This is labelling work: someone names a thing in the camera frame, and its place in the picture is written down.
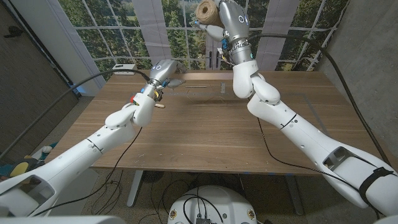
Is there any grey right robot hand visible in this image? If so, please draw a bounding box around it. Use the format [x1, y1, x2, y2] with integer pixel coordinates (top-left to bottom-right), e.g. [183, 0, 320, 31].
[195, 0, 251, 44]

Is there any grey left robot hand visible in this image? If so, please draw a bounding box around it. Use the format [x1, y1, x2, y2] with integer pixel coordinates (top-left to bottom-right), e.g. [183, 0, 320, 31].
[149, 58, 187, 89]

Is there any jute twine spool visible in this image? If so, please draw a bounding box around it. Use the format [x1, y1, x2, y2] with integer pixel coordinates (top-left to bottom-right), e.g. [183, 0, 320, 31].
[195, 0, 224, 28]

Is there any wooden slat hanger with clips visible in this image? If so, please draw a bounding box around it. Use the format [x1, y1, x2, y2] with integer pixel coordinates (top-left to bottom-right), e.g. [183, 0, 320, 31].
[177, 71, 234, 95]

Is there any colourful striped wooden maraca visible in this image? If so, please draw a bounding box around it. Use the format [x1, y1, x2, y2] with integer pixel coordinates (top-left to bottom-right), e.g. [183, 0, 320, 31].
[129, 95, 165, 109]

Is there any white power strip box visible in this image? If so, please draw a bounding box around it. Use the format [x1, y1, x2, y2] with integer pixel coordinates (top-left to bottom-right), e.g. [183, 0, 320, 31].
[112, 63, 138, 76]

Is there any printed forest window backdrop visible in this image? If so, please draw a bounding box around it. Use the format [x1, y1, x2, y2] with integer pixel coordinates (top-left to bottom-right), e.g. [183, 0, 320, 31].
[57, 0, 351, 82]

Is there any black round ribbed foot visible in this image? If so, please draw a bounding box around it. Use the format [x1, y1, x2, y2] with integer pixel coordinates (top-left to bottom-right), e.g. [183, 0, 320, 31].
[142, 170, 165, 184]

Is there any white table leg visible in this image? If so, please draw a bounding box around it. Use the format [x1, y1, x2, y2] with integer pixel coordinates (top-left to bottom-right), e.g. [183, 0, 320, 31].
[126, 170, 144, 208]

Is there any white and teal object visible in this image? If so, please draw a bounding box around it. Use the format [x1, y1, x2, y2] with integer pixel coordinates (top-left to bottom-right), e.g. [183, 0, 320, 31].
[39, 142, 59, 156]

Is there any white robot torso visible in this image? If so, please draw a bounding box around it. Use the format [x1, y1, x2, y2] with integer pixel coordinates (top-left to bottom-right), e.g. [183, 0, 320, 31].
[167, 185, 258, 224]

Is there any black shoe with yellow insole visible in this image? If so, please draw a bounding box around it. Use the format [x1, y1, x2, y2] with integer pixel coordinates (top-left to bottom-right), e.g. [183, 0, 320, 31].
[11, 161, 30, 177]

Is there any grey table leg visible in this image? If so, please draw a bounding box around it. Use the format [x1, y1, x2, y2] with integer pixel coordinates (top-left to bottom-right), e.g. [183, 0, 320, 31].
[285, 175, 304, 216]

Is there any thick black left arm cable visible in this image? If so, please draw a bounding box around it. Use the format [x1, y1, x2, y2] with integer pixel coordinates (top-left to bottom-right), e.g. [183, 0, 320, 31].
[0, 68, 152, 159]

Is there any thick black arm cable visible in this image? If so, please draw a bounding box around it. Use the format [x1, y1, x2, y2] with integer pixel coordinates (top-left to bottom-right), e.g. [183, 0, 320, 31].
[248, 33, 392, 166]
[0, 68, 152, 159]

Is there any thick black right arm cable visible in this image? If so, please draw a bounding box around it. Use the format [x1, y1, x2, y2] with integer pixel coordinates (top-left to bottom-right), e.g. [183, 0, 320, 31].
[248, 33, 392, 166]

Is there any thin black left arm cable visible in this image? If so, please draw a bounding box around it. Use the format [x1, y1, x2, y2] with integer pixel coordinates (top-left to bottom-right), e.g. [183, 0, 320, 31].
[32, 126, 143, 217]

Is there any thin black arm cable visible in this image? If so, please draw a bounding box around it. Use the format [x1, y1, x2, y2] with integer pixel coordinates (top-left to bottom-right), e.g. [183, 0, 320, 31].
[256, 117, 382, 220]
[32, 126, 143, 217]

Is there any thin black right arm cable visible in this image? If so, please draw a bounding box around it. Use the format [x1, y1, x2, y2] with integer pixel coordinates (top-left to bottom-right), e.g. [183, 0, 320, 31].
[256, 117, 382, 220]

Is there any black floor cable tangle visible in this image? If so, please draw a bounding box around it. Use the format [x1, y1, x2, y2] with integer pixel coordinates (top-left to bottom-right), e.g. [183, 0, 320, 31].
[93, 169, 125, 215]

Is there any black torso cable loop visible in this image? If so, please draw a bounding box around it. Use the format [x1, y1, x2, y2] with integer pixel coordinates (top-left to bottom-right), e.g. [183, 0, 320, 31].
[182, 194, 225, 224]

